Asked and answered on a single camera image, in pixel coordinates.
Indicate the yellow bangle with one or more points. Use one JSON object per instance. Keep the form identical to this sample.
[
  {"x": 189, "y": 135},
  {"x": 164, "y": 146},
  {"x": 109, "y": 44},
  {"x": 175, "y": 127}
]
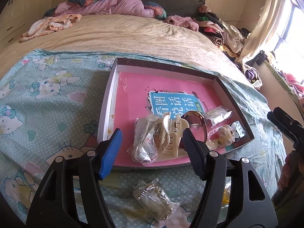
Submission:
[{"x": 226, "y": 194}]

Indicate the cream wardrobe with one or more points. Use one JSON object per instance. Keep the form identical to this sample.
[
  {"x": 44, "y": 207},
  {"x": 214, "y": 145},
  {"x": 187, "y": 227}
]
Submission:
[{"x": 21, "y": 16}]

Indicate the small clear plastic bag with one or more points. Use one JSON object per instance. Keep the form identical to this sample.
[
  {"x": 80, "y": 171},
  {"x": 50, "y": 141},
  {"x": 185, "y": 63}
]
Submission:
[{"x": 218, "y": 117}]

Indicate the pearl flower hair clip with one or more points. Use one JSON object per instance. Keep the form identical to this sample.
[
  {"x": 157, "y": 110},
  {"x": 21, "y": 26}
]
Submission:
[{"x": 224, "y": 134}]

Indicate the green cloth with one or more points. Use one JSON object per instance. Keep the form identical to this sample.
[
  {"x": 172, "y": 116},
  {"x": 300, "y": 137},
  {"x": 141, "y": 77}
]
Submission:
[{"x": 276, "y": 78}]

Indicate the white hair claw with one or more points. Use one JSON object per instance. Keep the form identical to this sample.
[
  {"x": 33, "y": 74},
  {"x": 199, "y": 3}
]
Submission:
[{"x": 169, "y": 144}]

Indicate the black object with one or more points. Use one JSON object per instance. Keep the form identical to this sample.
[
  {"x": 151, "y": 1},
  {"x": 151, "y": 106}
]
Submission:
[{"x": 260, "y": 57}]

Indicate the beige bedspread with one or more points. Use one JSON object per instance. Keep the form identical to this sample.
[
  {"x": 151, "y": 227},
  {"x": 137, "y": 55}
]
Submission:
[{"x": 118, "y": 35}]

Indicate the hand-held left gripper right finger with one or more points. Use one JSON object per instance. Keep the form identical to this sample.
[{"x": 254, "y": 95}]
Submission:
[{"x": 193, "y": 149}]

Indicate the bagged gold hair comb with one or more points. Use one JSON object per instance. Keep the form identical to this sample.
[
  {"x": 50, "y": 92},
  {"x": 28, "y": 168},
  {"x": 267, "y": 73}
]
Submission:
[{"x": 154, "y": 199}]

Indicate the pink book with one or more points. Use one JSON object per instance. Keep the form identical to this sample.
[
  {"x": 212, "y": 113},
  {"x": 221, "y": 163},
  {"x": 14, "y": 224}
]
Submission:
[{"x": 133, "y": 92}]

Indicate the pink fluffy garment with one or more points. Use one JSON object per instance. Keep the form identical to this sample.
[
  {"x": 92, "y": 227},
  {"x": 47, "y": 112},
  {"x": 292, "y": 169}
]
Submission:
[{"x": 181, "y": 22}]

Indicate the cream curtain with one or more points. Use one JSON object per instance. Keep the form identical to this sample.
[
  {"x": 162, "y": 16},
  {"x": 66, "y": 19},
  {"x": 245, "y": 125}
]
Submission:
[{"x": 268, "y": 21}]

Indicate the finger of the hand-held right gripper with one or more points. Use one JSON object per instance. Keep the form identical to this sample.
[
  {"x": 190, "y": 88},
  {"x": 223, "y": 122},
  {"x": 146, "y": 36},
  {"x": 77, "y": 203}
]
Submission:
[
  {"x": 293, "y": 121},
  {"x": 287, "y": 129}
]

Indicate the brown oval hair clip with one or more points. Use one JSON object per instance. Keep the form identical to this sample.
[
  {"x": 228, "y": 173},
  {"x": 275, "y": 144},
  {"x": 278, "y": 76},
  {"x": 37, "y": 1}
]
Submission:
[{"x": 207, "y": 128}]

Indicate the pink quilt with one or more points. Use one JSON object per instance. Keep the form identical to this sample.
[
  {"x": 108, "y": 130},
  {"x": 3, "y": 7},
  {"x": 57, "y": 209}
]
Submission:
[{"x": 114, "y": 7}]

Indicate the grey cardboard box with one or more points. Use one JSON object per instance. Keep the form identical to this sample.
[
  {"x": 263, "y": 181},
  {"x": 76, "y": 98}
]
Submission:
[{"x": 106, "y": 114}]

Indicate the window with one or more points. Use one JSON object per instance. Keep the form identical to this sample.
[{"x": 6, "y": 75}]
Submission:
[{"x": 294, "y": 21}]

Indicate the pink and cream pajamas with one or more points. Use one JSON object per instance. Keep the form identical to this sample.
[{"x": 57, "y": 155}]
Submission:
[{"x": 52, "y": 25}]

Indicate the pile of clothes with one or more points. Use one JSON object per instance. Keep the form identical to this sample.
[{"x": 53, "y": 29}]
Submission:
[{"x": 223, "y": 33}]

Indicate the small floral pillow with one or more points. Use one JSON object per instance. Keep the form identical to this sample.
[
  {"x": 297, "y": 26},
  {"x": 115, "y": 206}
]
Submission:
[{"x": 156, "y": 10}]

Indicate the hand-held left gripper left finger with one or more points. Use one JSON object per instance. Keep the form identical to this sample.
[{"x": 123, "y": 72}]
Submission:
[{"x": 110, "y": 154}]

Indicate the small bag with silver jewelry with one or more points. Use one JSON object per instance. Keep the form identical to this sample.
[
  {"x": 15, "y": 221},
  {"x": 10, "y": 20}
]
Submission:
[{"x": 238, "y": 129}]

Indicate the cat print bed sheet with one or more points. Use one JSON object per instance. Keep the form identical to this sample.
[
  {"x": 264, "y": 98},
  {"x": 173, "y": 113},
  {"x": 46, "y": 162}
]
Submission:
[{"x": 47, "y": 114}]

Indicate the clear bag of trinkets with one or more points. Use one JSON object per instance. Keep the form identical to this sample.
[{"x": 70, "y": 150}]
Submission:
[{"x": 142, "y": 147}]

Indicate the basket of clothes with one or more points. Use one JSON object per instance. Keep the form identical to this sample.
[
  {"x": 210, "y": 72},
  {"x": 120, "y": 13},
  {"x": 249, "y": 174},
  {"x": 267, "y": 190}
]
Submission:
[{"x": 251, "y": 74}]

